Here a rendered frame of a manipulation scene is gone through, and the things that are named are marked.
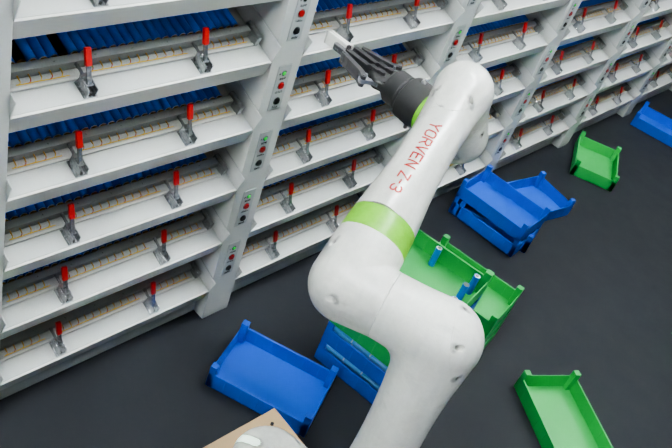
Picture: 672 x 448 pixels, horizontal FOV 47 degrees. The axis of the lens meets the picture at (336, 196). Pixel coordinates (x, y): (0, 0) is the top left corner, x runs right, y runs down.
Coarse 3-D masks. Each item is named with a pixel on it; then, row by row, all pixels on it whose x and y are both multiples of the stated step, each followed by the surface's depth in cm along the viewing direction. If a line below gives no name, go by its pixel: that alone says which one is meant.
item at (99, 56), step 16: (224, 32) 167; (240, 32) 170; (112, 48) 149; (128, 48) 151; (144, 48) 153; (160, 48) 156; (176, 48) 160; (16, 64) 136; (32, 64) 138; (48, 64) 139; (64, 64) 142; (80, 64) 145; (112, 64) 148; (128, 64) 151
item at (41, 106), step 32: (256, 32) 171; (96, 64) 148; (160, 64) 156; (192, 64) 161; (224, 64) 165; (256, 64) 170; (32, 96) 137; (64, 96) 141; (128, 96) 149; (160, 96) 157
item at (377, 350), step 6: (336, 324) 216; (342, 330) 215; (348, 330) 214; (354, 336) 213; (360, 336) 212; (366, 336) 211; (360, 342) 213; (366, 342) 211; (372, 342) 210; (366, 348) 212; (372, 348) 211; (378, 348) 210; (384, 348) 208; (372, 354) 212; (378, 354) 210; (384, 354) 209; (384, 360) 210
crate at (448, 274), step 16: (416, 240) 214; (432, 240) 210; (416, 256) 211; (448, 256) 209; (416, 272) 206; (432, 272) 208; (448, 272) 209; (464, 272) 208; (480, 272) 205; (448, 288) 204; (480, 288) 205
